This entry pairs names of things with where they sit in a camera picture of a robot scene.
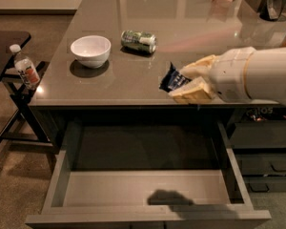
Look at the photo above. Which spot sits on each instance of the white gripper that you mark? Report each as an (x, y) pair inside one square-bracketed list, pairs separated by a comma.
[(229, 74)]

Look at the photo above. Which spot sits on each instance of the dark blue rxbar wrapper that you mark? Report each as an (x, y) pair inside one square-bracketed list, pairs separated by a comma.
[(173, 80)]

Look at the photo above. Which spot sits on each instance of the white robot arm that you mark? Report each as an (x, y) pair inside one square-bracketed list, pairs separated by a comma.
[(265, 77)]

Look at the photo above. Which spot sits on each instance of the grey open top drawer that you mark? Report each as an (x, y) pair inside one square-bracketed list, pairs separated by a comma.
[(163, 176)]

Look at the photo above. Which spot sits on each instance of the green soda can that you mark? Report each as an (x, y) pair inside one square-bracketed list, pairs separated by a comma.
[(139, 41)]

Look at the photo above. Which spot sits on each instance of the dark lower drawers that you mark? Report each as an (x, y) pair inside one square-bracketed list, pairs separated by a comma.
[(258, 137)]

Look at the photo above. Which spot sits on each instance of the white bowl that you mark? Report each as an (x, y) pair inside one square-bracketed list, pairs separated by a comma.
[(91, 51)]

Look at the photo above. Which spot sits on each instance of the clear water bottle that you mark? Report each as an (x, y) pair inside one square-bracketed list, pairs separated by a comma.
[(25, 67)]

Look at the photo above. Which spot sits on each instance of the black side table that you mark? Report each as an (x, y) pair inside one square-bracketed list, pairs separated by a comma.
[(21, 97)]

